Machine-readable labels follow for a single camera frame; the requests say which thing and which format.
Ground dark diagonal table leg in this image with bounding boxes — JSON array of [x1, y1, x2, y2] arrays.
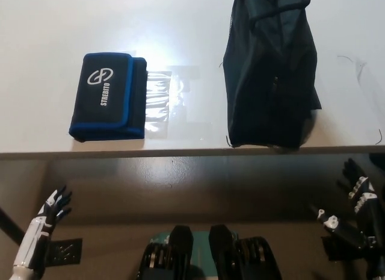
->
[[0, 205, 27, 243]]

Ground dark green-black lunch bag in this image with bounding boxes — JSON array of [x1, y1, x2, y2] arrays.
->
[[221, 0, 322, 150]]

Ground robot legs and feet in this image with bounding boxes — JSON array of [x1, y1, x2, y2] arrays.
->
[[135, 224, 282, 280]]

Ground black blue-trimmed Strebito notebook case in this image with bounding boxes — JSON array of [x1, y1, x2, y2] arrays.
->
[[68, 52, 148, 142]]

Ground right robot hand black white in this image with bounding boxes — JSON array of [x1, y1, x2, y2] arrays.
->
[[311, 158, 385, 250]]

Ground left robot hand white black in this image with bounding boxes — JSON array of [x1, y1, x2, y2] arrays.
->
[[13, 185, 73, 270]]

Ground clear plastic sheet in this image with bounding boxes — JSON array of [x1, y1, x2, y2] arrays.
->
[[143, 64, 201, 141]]

